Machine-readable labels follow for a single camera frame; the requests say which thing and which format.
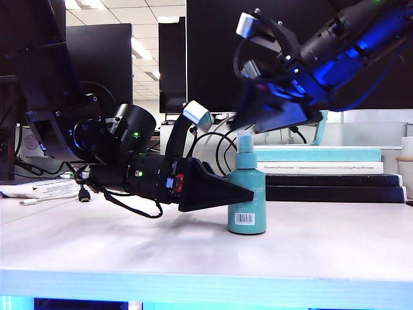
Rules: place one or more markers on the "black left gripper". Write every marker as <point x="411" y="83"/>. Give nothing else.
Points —
<point x="169" y="184"/>

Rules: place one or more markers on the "silver monitor stand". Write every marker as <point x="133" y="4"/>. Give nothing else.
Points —
<point x="322" y="129"/>

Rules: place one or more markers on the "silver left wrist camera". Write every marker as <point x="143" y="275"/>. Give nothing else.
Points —
<point x="197" y="113"/>

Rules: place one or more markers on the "white neuroscience book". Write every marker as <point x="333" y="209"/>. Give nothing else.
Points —
<point x="322" y="164"/>

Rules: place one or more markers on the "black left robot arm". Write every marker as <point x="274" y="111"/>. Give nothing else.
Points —
<point x="135" y="129"/>

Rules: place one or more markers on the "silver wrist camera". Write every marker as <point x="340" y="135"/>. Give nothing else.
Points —
<point x="246" y="26"/>
<point x="197" y="113"/>

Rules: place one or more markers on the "teal sprayer bottle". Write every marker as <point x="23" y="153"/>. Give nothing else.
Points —
<point x="258" y="206"/>

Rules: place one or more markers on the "large black AOC monitor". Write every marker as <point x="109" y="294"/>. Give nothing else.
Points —
<point x="209" y="48"/>

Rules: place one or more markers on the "teal book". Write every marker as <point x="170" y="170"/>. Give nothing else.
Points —
<point x="322" y="155"/>

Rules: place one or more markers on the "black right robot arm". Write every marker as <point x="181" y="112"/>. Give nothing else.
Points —
<point x="355" y="58"/>

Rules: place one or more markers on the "round wooden cup lid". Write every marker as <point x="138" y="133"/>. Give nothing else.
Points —
<point x="405" y="158"/>

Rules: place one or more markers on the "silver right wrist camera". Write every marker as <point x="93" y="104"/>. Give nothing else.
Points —
<point x="246" y="26"/>

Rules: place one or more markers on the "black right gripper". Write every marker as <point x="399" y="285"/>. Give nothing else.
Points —
<point x="290" y="84"/>

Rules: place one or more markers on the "white printed paper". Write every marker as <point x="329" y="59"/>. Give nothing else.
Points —
<point x="42" y="187"/>

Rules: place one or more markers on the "white box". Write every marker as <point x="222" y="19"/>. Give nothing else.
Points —
<point x="407" y="147"/>

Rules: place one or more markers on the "white cup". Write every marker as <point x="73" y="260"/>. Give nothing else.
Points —
<point x="406" y="171"/>

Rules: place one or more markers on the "black computer monitor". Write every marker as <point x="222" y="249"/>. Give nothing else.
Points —
<point x="19" y="32"/>
<point x="96" y="55"/>
<point x="172" y="64"/>

